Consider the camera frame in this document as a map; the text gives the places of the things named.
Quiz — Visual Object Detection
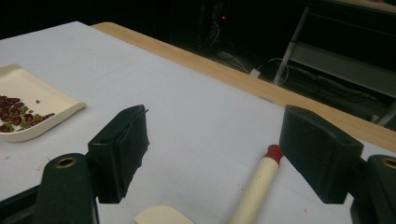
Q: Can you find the pile of red beans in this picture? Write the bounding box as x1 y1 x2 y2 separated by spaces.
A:
0 94 56 133

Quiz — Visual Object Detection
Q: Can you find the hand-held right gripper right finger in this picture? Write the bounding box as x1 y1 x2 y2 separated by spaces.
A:
278 105 364 204

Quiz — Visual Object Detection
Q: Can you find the cream plastic dustpan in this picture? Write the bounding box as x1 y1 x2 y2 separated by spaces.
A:
0 63 88 144

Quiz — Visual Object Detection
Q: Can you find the grey lower shelf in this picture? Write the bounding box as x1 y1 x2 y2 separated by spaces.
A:
289 41 396 99

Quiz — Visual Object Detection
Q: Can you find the grey metal stand leg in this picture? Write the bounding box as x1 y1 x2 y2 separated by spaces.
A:
273 6 312 86

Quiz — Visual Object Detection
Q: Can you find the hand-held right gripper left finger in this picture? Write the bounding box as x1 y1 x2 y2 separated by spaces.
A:
88 105 150 204

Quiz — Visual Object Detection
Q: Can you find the white cable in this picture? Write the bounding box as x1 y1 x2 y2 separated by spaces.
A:
256 57 290 87

